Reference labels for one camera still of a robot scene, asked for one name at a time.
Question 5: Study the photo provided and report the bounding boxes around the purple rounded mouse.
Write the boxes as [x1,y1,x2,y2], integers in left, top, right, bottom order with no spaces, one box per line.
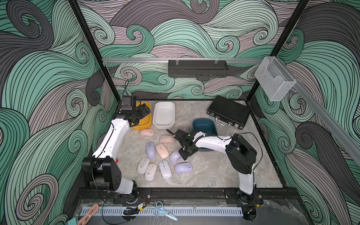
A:
[174,162,193,174]
[169,150,182,164]

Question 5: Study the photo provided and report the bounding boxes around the dark teal storage box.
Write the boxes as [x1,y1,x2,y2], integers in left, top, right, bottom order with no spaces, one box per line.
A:
[192,118,218,135]

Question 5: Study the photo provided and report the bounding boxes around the purple slim mouse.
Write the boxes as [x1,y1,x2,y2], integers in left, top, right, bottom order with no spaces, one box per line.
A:
[145,142,157,159]

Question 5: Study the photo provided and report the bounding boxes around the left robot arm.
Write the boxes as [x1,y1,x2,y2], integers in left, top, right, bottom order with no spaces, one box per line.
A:
[82,96,151,196]

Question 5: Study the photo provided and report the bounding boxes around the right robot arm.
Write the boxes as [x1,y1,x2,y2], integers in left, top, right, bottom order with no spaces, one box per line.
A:
[166,129,258,196]

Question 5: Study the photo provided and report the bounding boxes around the yellow storage box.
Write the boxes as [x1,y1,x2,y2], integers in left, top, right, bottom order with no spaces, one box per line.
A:
[130,102,152,130]

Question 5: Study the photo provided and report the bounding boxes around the white storage box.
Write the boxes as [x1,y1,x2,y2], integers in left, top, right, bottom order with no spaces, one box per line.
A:
[153,102,175,129]

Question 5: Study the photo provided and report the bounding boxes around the pink mouse near yellow box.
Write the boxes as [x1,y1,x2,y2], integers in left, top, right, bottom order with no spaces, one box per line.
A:
[139,128,155,137]

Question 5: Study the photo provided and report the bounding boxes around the pink rounded mouse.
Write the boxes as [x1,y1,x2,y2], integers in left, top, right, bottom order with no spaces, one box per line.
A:
[159,135,176,144]

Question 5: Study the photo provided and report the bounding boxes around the peach flat mouse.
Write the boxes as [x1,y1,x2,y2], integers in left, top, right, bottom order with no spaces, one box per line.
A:
[155,143,169,158]

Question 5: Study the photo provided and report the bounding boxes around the pale lilac white mouse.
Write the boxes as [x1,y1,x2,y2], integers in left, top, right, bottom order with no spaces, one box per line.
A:
[158,160,172,180]

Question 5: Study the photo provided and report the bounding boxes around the white mouse middle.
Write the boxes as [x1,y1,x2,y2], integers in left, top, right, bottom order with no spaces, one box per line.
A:
[144,164,158,181]

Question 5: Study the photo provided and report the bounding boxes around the white mouse left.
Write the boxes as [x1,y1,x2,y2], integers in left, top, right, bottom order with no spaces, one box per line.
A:
[137,157,150,174]

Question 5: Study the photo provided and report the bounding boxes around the black briefcase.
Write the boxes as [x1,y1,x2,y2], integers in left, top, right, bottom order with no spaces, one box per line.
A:
[207,96,250,129]

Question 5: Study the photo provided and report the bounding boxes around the black wall shelf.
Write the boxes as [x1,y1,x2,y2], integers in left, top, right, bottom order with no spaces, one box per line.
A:
[168,60,229,80]

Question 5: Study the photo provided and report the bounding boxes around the white slotted cable duct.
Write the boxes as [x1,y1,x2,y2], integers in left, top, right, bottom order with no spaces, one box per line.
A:
[80,206,244,217]

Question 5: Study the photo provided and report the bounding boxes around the blue handled scissors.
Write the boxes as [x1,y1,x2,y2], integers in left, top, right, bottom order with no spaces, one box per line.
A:
[152,201,178,221]

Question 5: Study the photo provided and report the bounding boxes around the aluminium wall rail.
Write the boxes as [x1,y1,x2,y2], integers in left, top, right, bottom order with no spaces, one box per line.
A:
[102,57,265,65]

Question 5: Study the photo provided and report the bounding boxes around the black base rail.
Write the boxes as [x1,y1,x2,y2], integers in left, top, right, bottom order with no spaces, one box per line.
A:
[75,187,299,204]

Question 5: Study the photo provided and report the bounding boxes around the clear mesh wall bin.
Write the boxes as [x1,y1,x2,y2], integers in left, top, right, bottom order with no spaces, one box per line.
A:
[255,56,296,102]

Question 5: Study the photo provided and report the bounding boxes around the orange cable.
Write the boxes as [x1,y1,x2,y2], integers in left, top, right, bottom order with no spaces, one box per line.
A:
[77,204,99,225]

